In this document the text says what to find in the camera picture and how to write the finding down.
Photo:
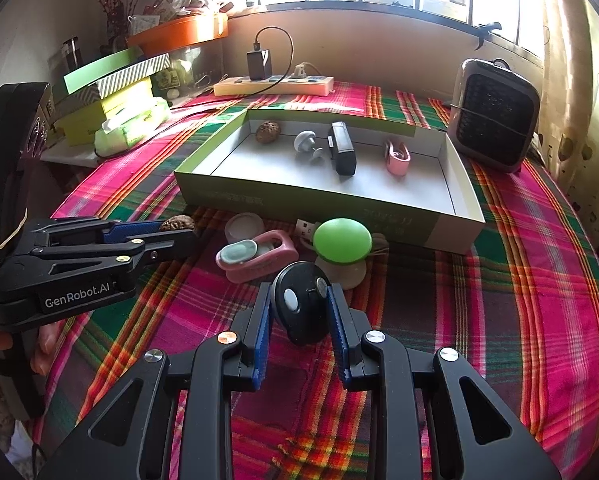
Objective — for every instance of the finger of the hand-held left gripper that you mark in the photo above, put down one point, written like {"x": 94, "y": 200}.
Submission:
{"x": 129, "y": 230}
{"x": 169, "y": 247}

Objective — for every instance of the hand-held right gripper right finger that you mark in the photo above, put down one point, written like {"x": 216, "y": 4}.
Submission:
{"x": 338, "y": 335}

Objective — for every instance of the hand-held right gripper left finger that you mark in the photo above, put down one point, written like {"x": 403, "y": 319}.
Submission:
{"x": 263, "y": 340}

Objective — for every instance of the brown walnut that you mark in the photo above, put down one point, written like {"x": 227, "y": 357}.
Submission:
{"x": 268, "y": 132}
{"x": 178, "y": 224}

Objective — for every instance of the black and white round device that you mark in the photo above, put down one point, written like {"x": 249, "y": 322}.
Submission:
{"x": 304, "y": 320}

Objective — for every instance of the white round jar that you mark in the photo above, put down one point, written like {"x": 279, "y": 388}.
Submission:
{"x": 242, "y": 227}

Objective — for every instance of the green mushroom lamp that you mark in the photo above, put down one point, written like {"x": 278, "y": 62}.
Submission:
{"x": 339, "y": 240}

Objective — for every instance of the green cardboard box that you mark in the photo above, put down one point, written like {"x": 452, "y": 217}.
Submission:
{"x": 329, "y": 185}

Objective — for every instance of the white mushroom-shaped knob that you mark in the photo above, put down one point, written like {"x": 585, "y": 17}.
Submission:
{"x": 305, "y": 141}

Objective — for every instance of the pink clip holder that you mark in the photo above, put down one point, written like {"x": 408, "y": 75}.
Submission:
{"x": 397, "y": 162}

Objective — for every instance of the black rectangular device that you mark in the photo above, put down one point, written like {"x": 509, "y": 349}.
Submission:
{"x": 342, "y": 152}

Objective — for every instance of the person's left hand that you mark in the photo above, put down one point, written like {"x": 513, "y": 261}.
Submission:
{"x": 49, "y": 342}

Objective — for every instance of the white side shelf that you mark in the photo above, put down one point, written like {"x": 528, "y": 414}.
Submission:
{"x": 69, "y": 155}

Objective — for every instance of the green tissue pack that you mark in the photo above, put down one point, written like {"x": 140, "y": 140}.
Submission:
{"x": 129, "y": 132}

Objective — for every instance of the black tumbler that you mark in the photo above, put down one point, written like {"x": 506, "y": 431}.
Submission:
{"x": 71, "y": 55}

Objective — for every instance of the green flat box lid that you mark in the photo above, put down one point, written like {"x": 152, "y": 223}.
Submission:
{"x": 94, "y": 72}

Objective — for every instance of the yellow-green box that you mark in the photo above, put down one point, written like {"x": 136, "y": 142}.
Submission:
{"x": 124, "y": 97}

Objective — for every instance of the pink plaid tablecloth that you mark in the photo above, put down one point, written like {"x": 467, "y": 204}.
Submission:
{"x": 479, "y": 310}

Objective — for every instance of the grey striped box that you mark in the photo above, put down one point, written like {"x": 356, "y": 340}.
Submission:
{"x": 134, "y": 72}

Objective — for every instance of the green printed packet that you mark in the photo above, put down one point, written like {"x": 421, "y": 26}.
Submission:
{"x": 172, "y": 79}

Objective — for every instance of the cream power strip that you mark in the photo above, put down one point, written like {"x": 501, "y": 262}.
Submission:
{"x": 239, "y": 89}

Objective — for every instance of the clear plastic container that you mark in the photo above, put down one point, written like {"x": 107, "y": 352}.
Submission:
{"x": 199, "y": 65}

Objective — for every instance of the white printed card box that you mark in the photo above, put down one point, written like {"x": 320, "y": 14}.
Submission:
{"x": 142, "y": 24}

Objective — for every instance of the orange tray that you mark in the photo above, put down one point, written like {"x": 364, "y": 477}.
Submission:
{"x": 179, "y": 35}

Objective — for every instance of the black charger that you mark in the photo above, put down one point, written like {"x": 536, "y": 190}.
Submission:
{"x": 258, "y": 65}

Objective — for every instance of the white plug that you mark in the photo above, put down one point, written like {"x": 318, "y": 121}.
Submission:
{"x": 300, "y": 70}

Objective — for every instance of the grey space heater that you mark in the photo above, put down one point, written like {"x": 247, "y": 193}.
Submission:
{"x": 499, "y": 115}

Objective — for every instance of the cream heart-print curtain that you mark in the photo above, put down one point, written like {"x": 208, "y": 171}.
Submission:
{"x": 569, "y": 110}

